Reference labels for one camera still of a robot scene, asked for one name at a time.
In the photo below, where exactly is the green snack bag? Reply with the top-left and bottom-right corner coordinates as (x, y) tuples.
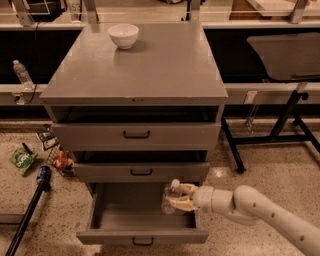
(9, 148), (37, 175)

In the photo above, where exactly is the orange snack package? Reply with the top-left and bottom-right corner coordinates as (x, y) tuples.
(54, 151), (74, 170)

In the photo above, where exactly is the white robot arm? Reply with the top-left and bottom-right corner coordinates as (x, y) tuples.
(163, 180), (320, 256)

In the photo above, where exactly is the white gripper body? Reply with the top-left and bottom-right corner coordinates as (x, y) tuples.
(192, 186), (214, 213)

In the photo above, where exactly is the clear water bottle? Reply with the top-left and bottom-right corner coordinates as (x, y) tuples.
(161, 179), (182, 215)
(13, 60), (34, 91)

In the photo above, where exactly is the black pole on floor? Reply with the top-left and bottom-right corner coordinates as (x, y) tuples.
(5, 180), (50, 256)

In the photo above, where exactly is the clear water bottle on ledge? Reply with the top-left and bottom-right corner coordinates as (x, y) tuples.
(13, 60), (34, 91)

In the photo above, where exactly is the grey drawer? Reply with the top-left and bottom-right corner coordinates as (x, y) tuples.
(74, 163), (209, 183)
(77, 183), (208, 246)
(52, 123), (220, 151)

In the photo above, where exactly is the grey drawer cabinet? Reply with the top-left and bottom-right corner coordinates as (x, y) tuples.
(39, 22), (230, 158)

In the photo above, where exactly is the white ceramic bowl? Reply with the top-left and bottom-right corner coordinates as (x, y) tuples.
(108, 23), (139, 49)

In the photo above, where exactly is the grey middle drawer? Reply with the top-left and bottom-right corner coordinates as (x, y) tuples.
(74, 163), (209, 183)

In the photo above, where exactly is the grey top drawer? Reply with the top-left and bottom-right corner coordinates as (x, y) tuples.
(52, 123), (220, 151)

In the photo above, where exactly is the dark snack packet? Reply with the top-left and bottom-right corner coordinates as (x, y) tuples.
(37, 125), (59, 151)

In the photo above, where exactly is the blue soda can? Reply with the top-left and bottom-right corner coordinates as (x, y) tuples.
(36, 166), (51, 183)

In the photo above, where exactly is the black power cable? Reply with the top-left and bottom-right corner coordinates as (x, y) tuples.
(25, 21), (41, 105)

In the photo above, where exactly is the grey bottom drawer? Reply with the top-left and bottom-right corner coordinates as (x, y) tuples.
(77, 183), (208, 246)

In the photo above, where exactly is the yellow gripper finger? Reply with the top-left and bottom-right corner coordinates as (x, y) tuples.
(179, 183), (198, 197)
(167, 196), (198, 212)

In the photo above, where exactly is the black metal table stand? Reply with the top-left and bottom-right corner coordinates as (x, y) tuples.
(221, 82), (320, 174)

